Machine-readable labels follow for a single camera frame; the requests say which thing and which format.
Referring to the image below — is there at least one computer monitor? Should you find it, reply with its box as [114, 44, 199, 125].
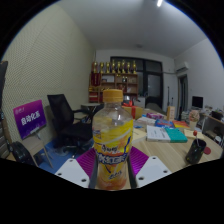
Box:
[191, 95, 205, 110]

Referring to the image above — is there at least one blue book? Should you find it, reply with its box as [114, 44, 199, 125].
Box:
[154, 118, 175, 129]

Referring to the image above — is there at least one gift box with red ribbon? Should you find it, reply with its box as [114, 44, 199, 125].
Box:
[121, 103, 144, 120]

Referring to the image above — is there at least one black mug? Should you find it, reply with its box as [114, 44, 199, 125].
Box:
[185, 138, 208, 165]

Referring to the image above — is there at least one white air conditioner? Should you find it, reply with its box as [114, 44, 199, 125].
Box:
[175, 61, 190, 74]

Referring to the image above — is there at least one black-framed window door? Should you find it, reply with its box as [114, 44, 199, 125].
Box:
[109, 56, 165, 100]

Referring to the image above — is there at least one orange drink bottle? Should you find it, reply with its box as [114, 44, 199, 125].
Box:
[92, 88, 134, 191]

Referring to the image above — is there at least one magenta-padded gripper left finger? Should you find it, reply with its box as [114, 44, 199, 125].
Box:
[54, 147, 99, 190]

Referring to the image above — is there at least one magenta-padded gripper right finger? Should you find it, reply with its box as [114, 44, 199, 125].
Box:
[128, 146, 173, 190]

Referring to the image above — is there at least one red-ball stick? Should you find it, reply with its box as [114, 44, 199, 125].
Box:
[192, 130, 201, 148]

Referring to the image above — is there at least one black office chair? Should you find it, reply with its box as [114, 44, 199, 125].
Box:
[47, 93, 98, 148]

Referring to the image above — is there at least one orange book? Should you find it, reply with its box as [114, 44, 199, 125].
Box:
[173, 120, 190, 130]

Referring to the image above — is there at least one orange carton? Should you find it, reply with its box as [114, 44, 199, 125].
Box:
[166, 105, 176, 122]

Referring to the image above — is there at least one white desk with clutter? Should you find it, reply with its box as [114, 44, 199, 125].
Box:
[201, 111, 224, 148]

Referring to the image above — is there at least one wooden shelf unit with trophies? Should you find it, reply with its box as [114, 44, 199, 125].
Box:
[88, 59, 139, 104]

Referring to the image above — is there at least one yellow book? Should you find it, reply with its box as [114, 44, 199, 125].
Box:
[184, 129, 205, 140]

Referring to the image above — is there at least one white booklet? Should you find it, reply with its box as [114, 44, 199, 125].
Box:
[145, 124, 172, 143]

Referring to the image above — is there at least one purple sign on stand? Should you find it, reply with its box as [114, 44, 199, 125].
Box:
[13, 99, 54, 169]

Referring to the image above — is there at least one teal book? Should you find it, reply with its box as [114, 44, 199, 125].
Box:
[164, 127, 189, 144]

